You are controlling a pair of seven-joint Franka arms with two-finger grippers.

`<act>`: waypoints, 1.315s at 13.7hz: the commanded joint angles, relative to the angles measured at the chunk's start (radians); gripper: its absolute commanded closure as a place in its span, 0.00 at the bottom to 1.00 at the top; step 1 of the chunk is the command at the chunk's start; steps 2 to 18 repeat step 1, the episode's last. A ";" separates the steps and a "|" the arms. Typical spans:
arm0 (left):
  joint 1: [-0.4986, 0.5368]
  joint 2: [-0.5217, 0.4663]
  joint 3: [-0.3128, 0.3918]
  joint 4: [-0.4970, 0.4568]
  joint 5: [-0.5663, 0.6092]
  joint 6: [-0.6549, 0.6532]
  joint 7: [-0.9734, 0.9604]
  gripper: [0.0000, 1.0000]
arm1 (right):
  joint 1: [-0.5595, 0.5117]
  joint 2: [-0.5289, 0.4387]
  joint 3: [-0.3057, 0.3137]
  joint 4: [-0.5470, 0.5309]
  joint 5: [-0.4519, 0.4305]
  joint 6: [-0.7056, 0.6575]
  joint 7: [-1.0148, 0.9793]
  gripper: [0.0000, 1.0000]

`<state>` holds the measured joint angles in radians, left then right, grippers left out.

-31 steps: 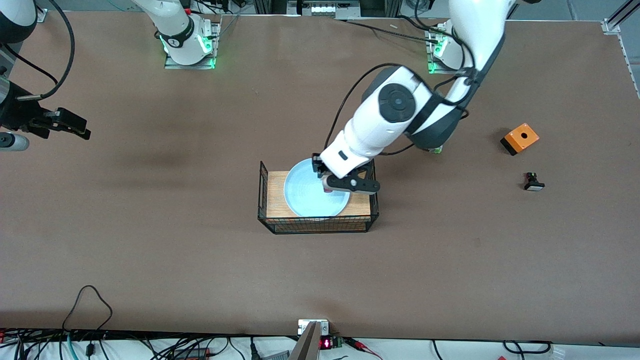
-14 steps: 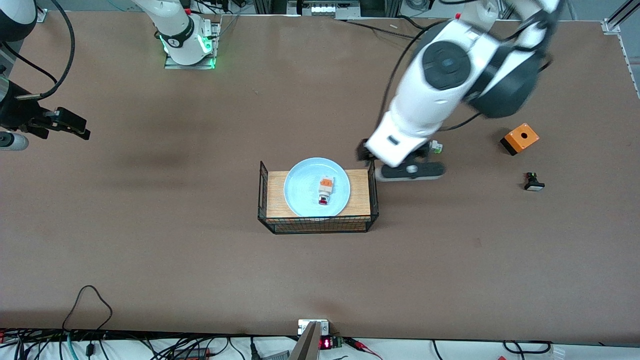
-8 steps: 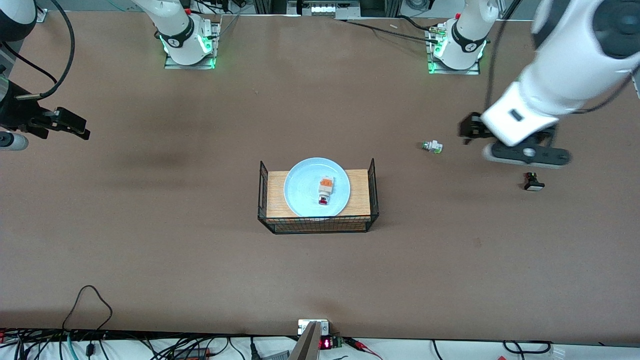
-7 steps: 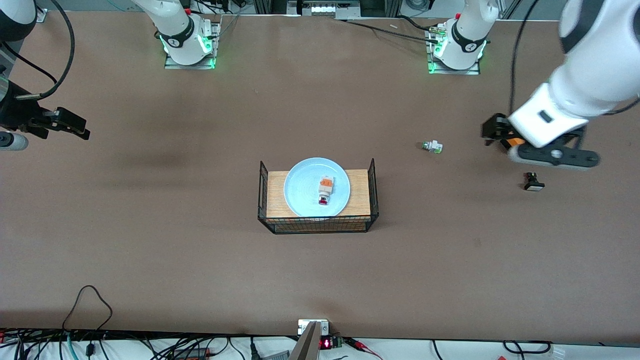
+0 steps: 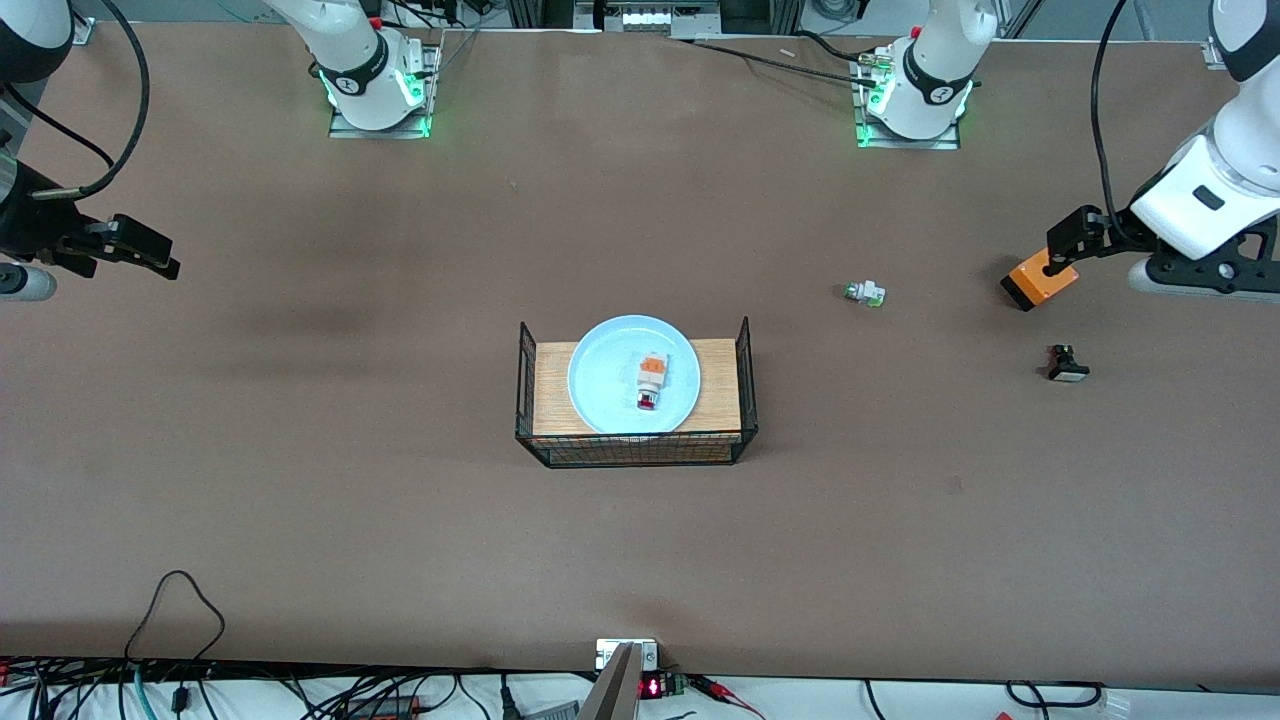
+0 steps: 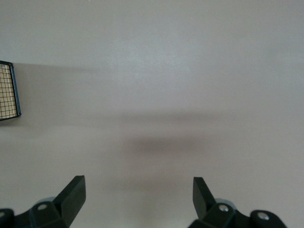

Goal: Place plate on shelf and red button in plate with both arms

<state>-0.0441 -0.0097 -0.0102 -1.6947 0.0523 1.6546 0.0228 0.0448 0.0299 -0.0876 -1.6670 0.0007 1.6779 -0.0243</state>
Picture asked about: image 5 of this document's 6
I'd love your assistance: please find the red push button switch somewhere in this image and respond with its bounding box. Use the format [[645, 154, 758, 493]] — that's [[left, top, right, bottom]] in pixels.
[[634, 352, 671, 414]]

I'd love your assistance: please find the light blue round plate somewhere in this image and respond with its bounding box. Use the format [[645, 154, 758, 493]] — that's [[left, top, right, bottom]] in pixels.
[[566, 315, 702, 436]]

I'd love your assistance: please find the black square white-top button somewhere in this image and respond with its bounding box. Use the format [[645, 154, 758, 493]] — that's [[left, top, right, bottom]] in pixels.
[[1046, 343, 1091, 384]]

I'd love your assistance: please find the red clip lead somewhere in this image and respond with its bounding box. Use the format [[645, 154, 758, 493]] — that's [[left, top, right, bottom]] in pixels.
[[690, 675, 766, 720]]

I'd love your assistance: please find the grey metal bar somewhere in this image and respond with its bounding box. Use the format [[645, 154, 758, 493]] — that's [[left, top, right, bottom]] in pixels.
[[578, 642, 643, 720]]

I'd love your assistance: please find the orange button enclosure box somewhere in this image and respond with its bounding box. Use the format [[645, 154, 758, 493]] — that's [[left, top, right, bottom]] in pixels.
[[1000, 250, 1081, 313]]

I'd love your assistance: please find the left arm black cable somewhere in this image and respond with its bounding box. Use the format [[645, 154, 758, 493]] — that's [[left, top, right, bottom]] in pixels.
[[1090, 0, 1146, 251]]

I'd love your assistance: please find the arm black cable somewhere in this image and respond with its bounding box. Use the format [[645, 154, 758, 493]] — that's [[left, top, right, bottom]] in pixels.
[[0, 0, 151, 201], [1090, 0, 1146, 251]]

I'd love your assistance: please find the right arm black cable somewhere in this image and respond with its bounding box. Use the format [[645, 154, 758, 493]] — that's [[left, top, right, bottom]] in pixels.
[[0, 0, 151, 201]]

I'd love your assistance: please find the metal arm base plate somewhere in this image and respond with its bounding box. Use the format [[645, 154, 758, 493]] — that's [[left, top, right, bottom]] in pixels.
[[853, 55, 963, 151], [328, 40, 441, 141]]

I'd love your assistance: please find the looped black cable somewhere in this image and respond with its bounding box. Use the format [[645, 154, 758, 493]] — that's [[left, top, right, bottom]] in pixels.
[[125, 570, 226, 666]]

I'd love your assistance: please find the long black table cable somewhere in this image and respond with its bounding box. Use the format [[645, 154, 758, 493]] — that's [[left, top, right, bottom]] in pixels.
[[670, 36, 886, 89]]

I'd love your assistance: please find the black wire basket wooden base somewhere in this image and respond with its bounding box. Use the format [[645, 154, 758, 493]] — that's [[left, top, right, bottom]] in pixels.
[[514, 317, 759, 469]]

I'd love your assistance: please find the thin black edge cable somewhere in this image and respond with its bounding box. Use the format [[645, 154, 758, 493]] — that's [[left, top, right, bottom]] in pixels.
[[1005, 680, 1104, 711]]

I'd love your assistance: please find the silver mounting bracket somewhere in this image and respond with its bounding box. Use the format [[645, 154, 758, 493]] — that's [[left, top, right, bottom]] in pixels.
[[596, 638, 659, 673]]

